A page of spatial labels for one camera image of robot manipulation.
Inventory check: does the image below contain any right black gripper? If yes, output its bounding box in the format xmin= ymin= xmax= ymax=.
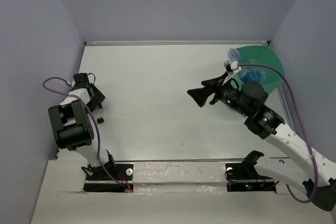
xmin=186 ymin=71 xmax=250 ymax=117

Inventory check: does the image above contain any small blue-label bottle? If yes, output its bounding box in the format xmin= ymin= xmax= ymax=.
xmin=239 ymin=67 xmax=267 ymax=84

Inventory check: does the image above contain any green plastic bin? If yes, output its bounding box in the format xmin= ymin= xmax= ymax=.
xmin=235 ymin=45 xmax=285 ymax=94

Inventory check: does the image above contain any large crushed blue-label bottle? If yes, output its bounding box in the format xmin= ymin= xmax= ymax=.
xmin=227 ymin=48 xmax=242 ymax=64

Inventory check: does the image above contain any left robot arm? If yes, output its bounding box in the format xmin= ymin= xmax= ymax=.
xmin=43 ymin=73 xmax=117 ymax=181

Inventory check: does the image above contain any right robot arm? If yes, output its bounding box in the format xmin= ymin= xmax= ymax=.
xmin=187 ymin=77 xmax=335 ymax=212

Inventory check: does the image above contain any small black cap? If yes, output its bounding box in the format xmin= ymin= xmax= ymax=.
xmin=97 ymin=118 xmax=104 ymax=124

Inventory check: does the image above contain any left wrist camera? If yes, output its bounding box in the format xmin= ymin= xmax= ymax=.
xmin=72 ymin=73 xmax=90 ymax=90

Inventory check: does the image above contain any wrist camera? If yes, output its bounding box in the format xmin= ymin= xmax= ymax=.
xmin=224 ymin=59 xmax=241 ymax=77
xmin=72 ymin=73 xmax=90 ymax=90

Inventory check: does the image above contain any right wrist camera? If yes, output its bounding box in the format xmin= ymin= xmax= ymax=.
xmin=224 ymin=59 xmax=241 ymax=77

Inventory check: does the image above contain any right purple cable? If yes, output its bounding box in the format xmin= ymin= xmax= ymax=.
xmin=238 ymin=62 xmax=320 ymax=204

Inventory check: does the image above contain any purple cable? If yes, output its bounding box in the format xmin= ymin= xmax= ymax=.
xmin=238 ymin=62 xmax=320 ymax=204
xmin=41 ymin=77 xmax=127 ymax=188

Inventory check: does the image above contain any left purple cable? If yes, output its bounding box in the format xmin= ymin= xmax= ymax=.
xmin=41 ymin=77 xmax=127 ymax=188

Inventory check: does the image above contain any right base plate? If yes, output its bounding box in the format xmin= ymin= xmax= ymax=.
xmin=224 ymin=163 xmax=276 ymax=193

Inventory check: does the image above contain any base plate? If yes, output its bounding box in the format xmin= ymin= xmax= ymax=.
xmin=81 ymin=162 xmax=134 ymax=193
xmin=224 ymin=163 xmax=276 ymax=193

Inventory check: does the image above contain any left base plate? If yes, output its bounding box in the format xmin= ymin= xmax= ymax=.
xmin=81 ymin=162 xmax=134 ymax=193

